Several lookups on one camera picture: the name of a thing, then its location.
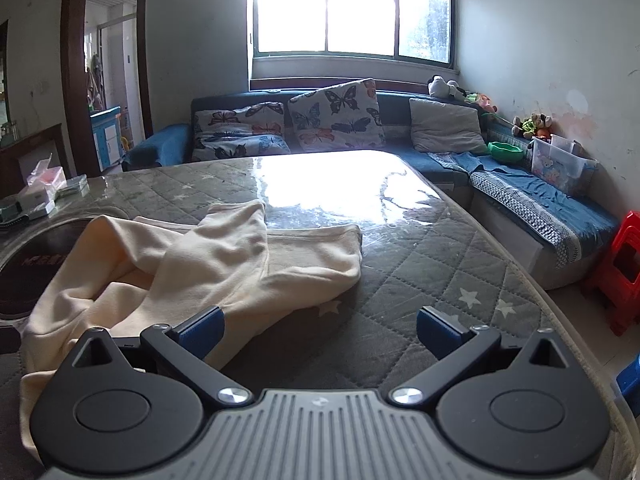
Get flat butterfly print cushion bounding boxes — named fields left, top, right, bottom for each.
left=191, top=102, right=292, bottom=162

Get panda plush toy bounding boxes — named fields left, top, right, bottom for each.
left=427, top=75, right=466, bottom=101

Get red plastic stool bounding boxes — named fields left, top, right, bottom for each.
left=580, top=210, right=640, bottom=337

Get blue corner sofa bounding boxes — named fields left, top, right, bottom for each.
left=121, top=87, right=621, bottom=291

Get white box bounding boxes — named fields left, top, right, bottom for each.
left=15, top=187, right=56, bottom=221

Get brown plush toys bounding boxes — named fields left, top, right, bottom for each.
left=510, top=112, right=553, bottom=141

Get cream fleece garment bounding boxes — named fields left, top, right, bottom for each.
left=19, top=199, right=363, bottom=428

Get clear plastic storage box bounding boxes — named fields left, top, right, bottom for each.
left=531, top=135, right=598, bottom=196

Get green plastic bowl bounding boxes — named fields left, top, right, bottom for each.
left=487, top=141, right=525, bottom=163

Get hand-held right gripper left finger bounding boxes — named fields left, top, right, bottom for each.
left=59, top=305, right=255, bottom=408

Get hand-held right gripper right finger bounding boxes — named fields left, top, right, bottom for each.
left=390, top=305, right=583, bottom=407

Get black round induction cooker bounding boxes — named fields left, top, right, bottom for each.
left=0, top=212, right=101, bottom=318

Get blue plastic stool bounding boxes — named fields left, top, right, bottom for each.
left=616, top=352, right=640, bottom=406

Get colourful plush toy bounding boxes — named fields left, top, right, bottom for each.
left=465, top=91, right=498, bottom=113

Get dark wooden door frame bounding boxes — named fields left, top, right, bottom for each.
left=60, top=0, right=153, bottom=178

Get plump butterfly print cushion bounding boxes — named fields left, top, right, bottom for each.
left=287, top=78, right=387, bottom=152

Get blue sofa throw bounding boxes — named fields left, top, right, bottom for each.
left=470, top=165, right=621, bottom=268

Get blue cabinet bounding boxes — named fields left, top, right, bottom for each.
left=90, top=106, right=123, bottom=171

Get grey pillow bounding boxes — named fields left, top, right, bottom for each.
left=409, top=97, right=488, bottom=155

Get window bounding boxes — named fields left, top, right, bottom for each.
left=247, top=0, right=458, bottom=68

